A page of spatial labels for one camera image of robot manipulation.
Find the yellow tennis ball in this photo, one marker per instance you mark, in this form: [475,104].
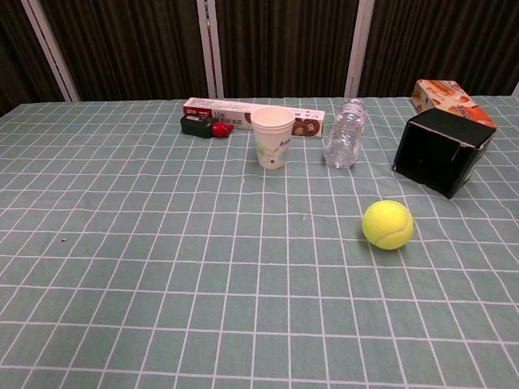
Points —
[387,223]

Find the long baking paper box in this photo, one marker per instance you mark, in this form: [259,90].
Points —
[227,111]

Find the black open cardboard box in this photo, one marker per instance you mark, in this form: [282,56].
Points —
[440,156]

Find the orange printed carton box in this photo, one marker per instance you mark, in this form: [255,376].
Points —
[446,97]

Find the white paper cup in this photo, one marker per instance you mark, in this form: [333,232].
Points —
[273,139]

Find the black and red tool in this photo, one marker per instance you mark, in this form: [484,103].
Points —
[200,125]

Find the clear plastic water bottle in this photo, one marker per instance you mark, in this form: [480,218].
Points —
[344,135]

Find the green checkered tablecloth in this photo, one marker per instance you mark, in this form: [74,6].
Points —
[162,263]

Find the white screen frame post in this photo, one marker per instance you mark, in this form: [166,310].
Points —
[359,46]
[211,48]
[52,48]

